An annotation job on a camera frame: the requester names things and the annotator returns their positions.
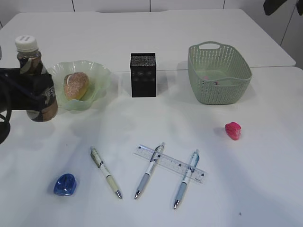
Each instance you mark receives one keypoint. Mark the black pen holder box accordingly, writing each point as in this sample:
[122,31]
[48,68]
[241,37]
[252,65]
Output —
[143,74]

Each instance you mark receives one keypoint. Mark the pink pencil sharpener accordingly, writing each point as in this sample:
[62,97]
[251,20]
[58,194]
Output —
[233,130]

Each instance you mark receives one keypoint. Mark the green plastic basket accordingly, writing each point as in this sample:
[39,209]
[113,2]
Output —
[222,63]

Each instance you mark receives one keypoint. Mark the grey blue pen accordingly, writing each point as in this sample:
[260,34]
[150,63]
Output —
[153,161]

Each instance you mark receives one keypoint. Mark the Nescafe coffee bottle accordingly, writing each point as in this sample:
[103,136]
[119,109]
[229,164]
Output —
[36,78]

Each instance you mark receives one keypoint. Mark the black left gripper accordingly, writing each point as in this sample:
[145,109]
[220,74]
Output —
[23,92]

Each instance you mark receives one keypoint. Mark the bread roll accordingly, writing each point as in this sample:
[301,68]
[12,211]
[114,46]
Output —
[76,85]

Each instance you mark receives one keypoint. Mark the beige pen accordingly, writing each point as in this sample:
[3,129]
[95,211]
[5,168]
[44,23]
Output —
[102,166]

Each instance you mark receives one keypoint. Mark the clear plastic ruler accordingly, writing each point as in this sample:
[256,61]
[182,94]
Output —
[171,163]

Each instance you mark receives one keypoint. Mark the light blue pen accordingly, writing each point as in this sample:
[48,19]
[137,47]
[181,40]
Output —
[183,185]

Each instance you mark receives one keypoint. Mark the green glass wavy plate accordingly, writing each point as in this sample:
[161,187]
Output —
[99,80]

